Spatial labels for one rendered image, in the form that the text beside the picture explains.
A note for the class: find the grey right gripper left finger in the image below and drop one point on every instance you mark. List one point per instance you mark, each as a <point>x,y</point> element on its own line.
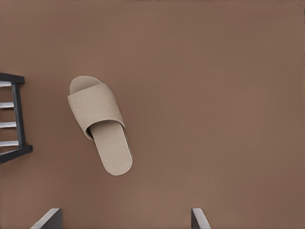
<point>50,219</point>

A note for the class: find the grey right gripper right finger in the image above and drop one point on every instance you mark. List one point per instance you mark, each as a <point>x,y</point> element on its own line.
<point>199,220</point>

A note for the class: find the black shoe rack silver slats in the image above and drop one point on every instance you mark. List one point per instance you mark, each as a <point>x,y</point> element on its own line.
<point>19,114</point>

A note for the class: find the beige open-toe slipper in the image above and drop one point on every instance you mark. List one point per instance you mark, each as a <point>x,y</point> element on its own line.
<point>101,119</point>

